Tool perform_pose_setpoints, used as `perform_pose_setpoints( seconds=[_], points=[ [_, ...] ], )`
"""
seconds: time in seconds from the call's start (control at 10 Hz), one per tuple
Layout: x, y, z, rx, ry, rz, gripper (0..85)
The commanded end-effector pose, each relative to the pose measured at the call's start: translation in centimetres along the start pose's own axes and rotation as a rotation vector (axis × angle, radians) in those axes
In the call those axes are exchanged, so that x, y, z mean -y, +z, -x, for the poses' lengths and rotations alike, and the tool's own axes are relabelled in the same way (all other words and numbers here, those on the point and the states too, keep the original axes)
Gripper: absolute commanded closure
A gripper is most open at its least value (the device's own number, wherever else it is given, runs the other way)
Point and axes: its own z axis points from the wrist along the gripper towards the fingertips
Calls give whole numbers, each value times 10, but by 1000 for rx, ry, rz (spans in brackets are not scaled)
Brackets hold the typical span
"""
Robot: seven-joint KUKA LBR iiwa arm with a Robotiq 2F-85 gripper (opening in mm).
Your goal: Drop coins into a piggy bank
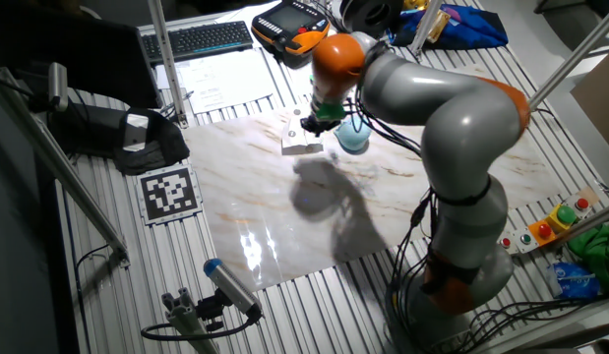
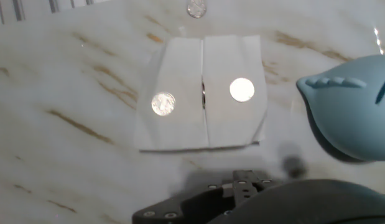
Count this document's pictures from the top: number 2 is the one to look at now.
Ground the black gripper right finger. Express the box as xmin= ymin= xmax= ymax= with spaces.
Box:
xmin=231 ymin=169 xmax=279 ymax=207

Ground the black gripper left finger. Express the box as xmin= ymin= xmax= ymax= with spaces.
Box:
xmin=132 ymin=183 xmax=236 ymax=224

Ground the silver coin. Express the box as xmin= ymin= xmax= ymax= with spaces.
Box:
xmin=200 ymin=77 xmax=207 ymax=110
xmin=229 ymin=77 xmax=256 ymax=103
xmin=187 ymin=0 xmax=208 ymax=19
xmin=151 ymin=91 xmax=177 ymax=117

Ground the white folded coin holder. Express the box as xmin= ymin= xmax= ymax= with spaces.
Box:
xmin=132 ymin=34 xmax=268 ymax=152

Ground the light blue plush toy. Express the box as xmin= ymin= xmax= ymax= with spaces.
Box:
xmin=296 ymin=54 xmax=385 ymax=162

